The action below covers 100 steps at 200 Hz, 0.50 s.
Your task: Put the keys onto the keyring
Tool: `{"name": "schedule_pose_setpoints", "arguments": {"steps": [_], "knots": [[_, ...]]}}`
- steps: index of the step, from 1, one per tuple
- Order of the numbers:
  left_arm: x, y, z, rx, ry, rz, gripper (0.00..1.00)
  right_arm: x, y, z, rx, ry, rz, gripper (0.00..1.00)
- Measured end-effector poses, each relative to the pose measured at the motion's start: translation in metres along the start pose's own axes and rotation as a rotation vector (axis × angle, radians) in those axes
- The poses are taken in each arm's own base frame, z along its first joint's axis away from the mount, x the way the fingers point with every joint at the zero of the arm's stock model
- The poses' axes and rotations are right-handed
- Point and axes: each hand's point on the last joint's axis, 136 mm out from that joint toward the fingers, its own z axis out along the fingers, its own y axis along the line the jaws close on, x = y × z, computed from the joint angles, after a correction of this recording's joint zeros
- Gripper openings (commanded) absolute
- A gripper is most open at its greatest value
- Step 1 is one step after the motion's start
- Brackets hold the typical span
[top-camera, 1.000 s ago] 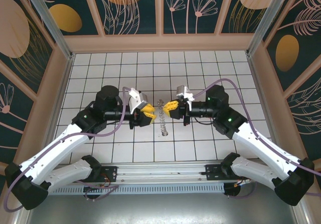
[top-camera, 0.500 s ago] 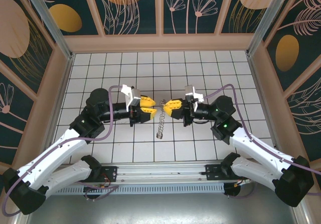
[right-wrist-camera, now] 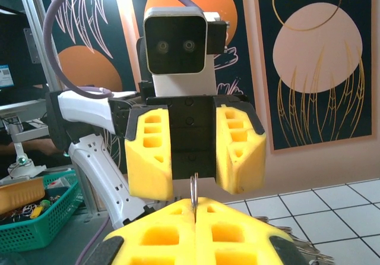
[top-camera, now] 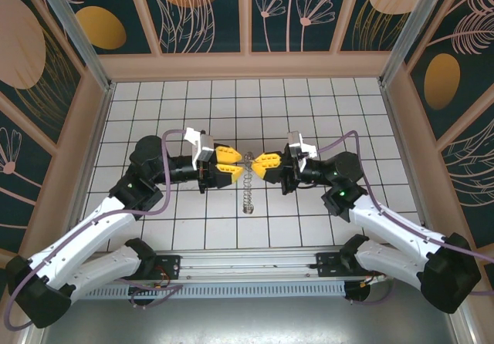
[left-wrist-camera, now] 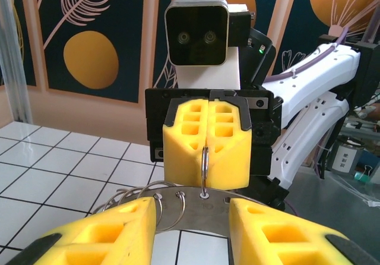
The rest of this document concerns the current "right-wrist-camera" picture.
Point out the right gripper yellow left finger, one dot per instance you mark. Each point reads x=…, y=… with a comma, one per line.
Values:
x=166, y=217

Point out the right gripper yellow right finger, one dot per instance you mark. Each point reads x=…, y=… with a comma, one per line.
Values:
x=237, y=220

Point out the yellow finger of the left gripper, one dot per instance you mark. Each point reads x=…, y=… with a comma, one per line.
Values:
x=142, y=173
x=246, y=164

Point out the person's forearm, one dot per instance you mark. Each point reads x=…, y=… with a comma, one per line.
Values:
x=32, y=146

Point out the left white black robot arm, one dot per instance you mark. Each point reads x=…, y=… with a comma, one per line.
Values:
x=86, y=107

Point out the yellow key tag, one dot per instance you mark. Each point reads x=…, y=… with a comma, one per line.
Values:
x=35, y=212

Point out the yellow plastic tray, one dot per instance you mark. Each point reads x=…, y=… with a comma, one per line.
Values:
x=20, y=193

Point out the green plastic basket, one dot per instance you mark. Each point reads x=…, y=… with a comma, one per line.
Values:
x=35, y=235

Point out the white desk stand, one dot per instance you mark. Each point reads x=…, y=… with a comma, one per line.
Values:
x=19, y=152

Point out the black computer monitor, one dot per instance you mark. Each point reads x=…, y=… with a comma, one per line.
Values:
x=12, y=39

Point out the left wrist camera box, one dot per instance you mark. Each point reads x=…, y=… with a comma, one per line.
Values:
x=175, y=30

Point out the aluminium frame post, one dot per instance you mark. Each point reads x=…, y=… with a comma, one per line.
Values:
x=35, y=24

